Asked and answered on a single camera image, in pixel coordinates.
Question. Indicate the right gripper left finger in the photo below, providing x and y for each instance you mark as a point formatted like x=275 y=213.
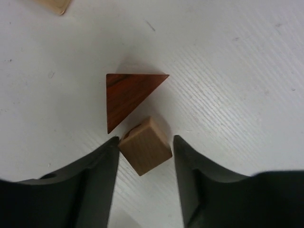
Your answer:
x=78 y=195

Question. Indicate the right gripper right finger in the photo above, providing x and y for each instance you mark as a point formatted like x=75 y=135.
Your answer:
x=212 y=196

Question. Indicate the light wooden cube block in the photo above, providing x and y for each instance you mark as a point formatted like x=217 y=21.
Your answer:
x=145 y=146

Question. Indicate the reddish wooden triangle block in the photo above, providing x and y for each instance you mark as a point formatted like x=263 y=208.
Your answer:
x=125 y=92

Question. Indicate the amber transparent plastic box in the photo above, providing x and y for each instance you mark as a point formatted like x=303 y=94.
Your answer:
x=57 y=6

